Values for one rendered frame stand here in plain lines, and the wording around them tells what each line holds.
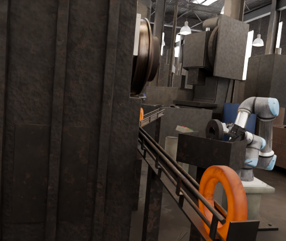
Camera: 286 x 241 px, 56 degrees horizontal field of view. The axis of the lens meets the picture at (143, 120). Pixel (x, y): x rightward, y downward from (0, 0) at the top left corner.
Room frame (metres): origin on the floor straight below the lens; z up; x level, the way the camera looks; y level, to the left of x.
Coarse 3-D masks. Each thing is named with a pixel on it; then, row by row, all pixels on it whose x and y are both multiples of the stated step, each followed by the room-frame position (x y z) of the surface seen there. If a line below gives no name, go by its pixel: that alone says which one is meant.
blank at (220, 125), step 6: (210, 120) 1.60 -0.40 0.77; (216, 120) 1.55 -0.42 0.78; (210, 126) 1.60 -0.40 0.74; (216, 126) 1.54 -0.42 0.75; (222, 126) 1.53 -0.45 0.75; (210, 132) 1.61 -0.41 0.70; (216, 132) 1.53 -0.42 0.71; (222, 132) 1.51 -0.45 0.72; (210, 138) 1.58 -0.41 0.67; (216, 138) 1.52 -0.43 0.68; (222, 138) 1.52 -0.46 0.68
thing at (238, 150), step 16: (192, 144) 1.24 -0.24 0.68; (208, 144) 1.19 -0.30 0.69; (224, 144) 1.15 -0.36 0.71; (240, 144) 1.21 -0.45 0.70; (176, 160) 1.29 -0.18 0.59; (192, 160) 1.24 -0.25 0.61; (208, 160) 1.19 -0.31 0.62; (224, 160) 1.14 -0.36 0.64; (240, 160) 1.24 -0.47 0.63; (192, 240) 1.29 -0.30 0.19
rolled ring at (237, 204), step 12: (216, 168) 0.66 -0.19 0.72; (228, 168) 0.65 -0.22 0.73; (204, 180) 0.72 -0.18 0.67; (216, 180) 0.70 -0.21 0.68; (228, 180) 0.61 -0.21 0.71; (240, 180) 0.61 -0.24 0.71; (204, 192) 0.71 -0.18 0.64; (228, 192) 0.60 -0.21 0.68; (240, 192) 0.59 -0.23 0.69; (228, 204) 0.60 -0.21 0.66; (240, 204) 0.58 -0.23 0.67; (228, 216) 0.59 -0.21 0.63; (240, 216) 0.57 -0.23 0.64; (228, 228) 0.58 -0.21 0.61
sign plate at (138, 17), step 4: (136, 16) 1.22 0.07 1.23; (140, 16) 1.23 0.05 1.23; (136, 20) 1.22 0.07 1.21; (140, 20) 1.23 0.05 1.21; (136, 24) 1.22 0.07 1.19; (136, 28) 1.22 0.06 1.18; (136, 32) 1.22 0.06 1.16; (136, 36) 1.22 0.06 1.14; (136, 40) 1.22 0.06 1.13; (136, 44) 1.22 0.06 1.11; (136, 48) 1.22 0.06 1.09; (136, 52) 1.22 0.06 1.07
